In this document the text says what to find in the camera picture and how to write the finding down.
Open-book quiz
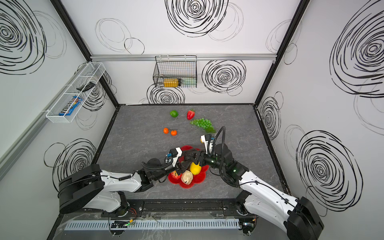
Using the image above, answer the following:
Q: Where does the yellow box in basket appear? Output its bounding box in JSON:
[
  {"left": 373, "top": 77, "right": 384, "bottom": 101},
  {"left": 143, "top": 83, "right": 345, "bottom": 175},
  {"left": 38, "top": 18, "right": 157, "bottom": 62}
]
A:
[{"left": 163, "top": 78, "right": 180, "bottom": 88}]

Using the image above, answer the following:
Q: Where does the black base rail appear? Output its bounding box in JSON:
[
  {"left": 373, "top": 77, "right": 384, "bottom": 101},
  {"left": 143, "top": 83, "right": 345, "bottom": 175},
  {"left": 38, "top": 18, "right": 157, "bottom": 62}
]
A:
[{"left": 61, "top": 197, "right": 304, "bottom": 218}]

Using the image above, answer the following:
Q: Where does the yellow lemon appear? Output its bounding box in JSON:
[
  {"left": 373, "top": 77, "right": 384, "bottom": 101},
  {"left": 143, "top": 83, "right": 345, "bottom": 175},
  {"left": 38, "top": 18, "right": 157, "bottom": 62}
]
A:
[{"left": 190, "top": 163, "right": 202, "bottom": 176}]

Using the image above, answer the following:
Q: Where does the black remote control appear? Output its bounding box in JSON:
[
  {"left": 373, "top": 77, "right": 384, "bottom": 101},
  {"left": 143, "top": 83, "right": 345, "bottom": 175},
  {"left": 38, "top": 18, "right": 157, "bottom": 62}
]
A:
[{"left": 77, "top": 82, "right": 96, "bottom": 93}]

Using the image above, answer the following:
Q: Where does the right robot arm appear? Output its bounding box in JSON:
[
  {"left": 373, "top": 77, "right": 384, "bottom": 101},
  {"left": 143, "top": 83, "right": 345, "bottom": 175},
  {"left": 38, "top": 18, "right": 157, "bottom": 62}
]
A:
[{"left": 182, "top": 127, "right": 324, "bottom": 240}]

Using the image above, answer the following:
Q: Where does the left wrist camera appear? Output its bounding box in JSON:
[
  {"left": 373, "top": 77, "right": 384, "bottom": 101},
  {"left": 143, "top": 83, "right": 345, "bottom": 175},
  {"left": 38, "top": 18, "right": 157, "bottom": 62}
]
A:
[{"left": 165, "top": 148, "right": 183, "bottom": 167}]

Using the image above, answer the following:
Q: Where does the blue candy packet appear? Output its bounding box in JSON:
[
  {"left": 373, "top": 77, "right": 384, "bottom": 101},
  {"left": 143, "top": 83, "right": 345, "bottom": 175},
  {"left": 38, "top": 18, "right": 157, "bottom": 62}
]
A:
[{"left": 59, "top": 96, "right": 83, "bottom": 116}]

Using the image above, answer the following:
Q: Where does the grey slotted cable duct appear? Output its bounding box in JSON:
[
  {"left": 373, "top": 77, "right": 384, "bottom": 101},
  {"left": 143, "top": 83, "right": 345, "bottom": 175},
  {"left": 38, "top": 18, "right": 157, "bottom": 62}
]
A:
[{"left": 64, "top": 219, "right": 241, "bottom": 231}]

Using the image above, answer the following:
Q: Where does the red flower-shaped fruit bowl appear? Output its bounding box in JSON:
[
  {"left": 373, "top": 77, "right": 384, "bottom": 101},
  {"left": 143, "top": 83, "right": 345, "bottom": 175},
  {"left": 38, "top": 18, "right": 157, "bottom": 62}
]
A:
[{"left": 168, "top": 145, "right": 209, "bottom": 189}]

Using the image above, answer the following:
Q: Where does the green grape bunch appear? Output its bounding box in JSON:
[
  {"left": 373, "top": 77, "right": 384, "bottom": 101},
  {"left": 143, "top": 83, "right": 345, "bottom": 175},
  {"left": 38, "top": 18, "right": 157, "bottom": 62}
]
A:
[{"left": 190, "top": 118, "right": 216, "bottom": 134}]

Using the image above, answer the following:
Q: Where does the green item in basket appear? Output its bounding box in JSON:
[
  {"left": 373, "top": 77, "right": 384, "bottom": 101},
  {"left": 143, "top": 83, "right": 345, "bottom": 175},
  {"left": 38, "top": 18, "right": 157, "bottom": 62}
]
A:
[{"left": 180, "top": 78, "right": 197, "bottom": 88}]

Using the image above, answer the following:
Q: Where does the black wire basket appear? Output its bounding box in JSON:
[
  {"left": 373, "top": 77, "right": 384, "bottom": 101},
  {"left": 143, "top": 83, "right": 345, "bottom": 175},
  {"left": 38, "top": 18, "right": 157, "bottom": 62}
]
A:
[{"left": 153, "top": 55, "right": 198, "bottom": 88}]

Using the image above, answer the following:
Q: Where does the white wire shelf basket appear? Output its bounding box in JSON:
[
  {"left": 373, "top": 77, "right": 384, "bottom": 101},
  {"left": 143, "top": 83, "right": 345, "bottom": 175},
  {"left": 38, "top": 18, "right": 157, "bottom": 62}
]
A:
[{"left": 46, "top": 62, "right": 106, "bottom": 124}]

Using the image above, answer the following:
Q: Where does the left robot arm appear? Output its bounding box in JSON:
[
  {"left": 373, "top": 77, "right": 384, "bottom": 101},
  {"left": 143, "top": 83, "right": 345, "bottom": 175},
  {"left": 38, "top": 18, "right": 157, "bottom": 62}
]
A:
[{"left": 58, "top": 158, "right": 192, "bottom": 214}]

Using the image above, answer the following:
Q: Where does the red strawberry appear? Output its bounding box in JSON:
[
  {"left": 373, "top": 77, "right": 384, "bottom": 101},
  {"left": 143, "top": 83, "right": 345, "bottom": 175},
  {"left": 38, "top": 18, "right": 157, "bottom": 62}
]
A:
[{"left": 187, "top": 110, "right": 196, "bottom": 120}]

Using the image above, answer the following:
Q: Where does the red apple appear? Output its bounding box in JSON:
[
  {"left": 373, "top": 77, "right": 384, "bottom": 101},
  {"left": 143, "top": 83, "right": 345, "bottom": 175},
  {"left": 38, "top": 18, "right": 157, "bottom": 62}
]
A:
[{"left": 170, "top": 171, "right": 182, "bottom": 180}]

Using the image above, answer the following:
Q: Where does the green lime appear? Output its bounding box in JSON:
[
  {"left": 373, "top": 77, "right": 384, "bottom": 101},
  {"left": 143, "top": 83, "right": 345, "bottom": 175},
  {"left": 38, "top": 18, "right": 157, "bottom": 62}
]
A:
[{"left": 170, "top": 111, "right": 179, "bottom": 118}]

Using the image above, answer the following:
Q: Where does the beige garlic bulb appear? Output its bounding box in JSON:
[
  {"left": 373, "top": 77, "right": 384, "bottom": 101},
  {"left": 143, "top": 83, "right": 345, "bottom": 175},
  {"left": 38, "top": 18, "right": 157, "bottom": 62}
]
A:
[{"left": 181, "top": 171, "right": 194, "bottom": 185}]

